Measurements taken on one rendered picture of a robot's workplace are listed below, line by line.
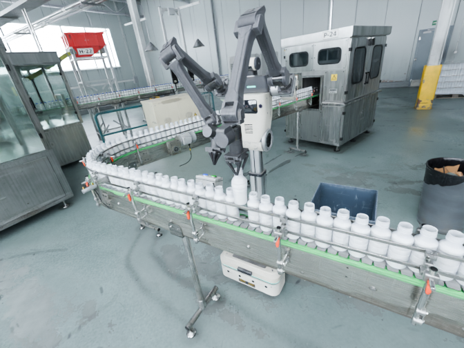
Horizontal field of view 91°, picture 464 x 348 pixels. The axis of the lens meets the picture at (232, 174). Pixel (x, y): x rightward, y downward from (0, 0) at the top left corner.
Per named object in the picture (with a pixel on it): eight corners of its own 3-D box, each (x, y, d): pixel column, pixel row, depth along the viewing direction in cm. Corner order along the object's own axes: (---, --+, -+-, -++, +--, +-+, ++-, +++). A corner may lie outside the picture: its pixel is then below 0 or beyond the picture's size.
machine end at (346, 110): (320, 125, 599) (325, 37, 514) (375, 131, 507) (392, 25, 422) (282, 142, 510) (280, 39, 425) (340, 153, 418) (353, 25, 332)
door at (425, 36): (407, 87, 973) (420, 30, 883) (407, 87, 980) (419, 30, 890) (438, 85, 923) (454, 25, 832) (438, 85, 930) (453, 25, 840)
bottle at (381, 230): (384, 265, 79) (394, 227, 72) (364, 259, 82) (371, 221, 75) (385, 253, 83) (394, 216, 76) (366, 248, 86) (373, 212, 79)
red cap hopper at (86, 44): (103, 144, 663) (63, 32, 543) (97, 140, 714) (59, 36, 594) (134, 136, 714) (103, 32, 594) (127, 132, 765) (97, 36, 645)
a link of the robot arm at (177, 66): (177, 43, 112) (161, 56, 116) (172, 44, 107) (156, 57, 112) (224, 119, 129) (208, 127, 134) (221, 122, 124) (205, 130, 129)
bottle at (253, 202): (264, 221, 107) (262, 191, 100) (257, 229, 102) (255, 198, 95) (253, 218, 110) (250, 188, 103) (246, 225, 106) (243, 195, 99)
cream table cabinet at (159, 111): (192, 139, 608) (184, 92, 557) (206, 143, 564) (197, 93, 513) (153, 152, 546) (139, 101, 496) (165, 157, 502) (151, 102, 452)
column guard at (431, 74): (414, 109, 639) (424, 66, 592) (413, 106, 669) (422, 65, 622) (432, 109, 620) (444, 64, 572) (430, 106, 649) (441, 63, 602)
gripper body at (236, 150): (249, 152, 97) (248, 134, 93) (237, 161, 89) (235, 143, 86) (236, 150, 100) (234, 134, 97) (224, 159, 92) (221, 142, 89)
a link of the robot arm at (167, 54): (170, 27, 111) (155, 40, 116) (172, 49, 107) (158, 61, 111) (221, 77, 149) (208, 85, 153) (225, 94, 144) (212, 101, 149)
